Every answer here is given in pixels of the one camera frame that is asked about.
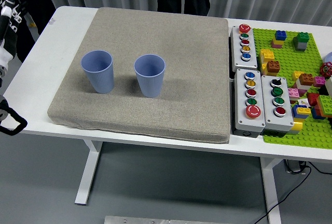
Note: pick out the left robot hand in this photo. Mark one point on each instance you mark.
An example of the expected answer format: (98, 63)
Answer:
(6, 37)

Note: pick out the pink toy brick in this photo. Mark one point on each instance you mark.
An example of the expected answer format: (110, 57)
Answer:
(293, 93)
(275, 44)
(319, 81)

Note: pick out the white table leg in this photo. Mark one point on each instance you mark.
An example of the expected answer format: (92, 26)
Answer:
(88, 172)
(271, 195)

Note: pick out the silver metal plate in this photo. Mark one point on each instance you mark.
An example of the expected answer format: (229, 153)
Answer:
(142, 221)

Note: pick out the blue toy brick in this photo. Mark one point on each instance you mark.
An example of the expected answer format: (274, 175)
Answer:
(317, 115)
(295, 115)
(281, 35)

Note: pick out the green brick baseplate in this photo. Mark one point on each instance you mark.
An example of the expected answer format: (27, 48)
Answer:
(285, 58)

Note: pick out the white toy brick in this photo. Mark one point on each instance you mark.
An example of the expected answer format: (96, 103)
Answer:
(303, 86)

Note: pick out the grey-brown fabric mat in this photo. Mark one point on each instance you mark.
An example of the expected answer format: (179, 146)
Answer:
(168, 40)

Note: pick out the red toy brick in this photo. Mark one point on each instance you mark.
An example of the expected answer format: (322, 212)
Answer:
(313, 99)

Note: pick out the pale blue dome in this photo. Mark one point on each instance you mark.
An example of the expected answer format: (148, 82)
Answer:
(329, 58)

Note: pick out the grey selector switch control box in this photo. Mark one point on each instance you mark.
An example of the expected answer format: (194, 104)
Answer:
(267, 104)

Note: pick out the blue ribbed plastic cup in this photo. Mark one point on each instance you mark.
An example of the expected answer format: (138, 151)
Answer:
(150, 84)
(99, 78)

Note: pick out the yellow round toy brick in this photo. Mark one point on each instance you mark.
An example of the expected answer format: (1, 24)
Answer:
(297, 126)

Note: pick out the grey toy brick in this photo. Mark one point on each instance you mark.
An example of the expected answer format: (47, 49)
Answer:
(301, 46)

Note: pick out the large green toy brick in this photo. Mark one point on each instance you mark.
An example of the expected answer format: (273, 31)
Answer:
(325, 103)

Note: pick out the white block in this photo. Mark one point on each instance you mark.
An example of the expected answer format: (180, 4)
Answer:
(329, 86)

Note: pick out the red valve wheel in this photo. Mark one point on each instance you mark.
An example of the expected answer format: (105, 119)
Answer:
(326, 69)

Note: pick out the grey five-button control box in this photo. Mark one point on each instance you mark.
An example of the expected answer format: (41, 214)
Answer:
(238, 53)
(240, 110)

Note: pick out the small white printed brick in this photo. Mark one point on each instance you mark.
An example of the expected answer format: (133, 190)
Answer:
(303, 102)

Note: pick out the orange toy brick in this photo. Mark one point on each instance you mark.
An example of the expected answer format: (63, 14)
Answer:
(273, 68)
(306, 78)

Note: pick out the grey power adapter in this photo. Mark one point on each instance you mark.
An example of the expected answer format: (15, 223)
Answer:
(294, 167)

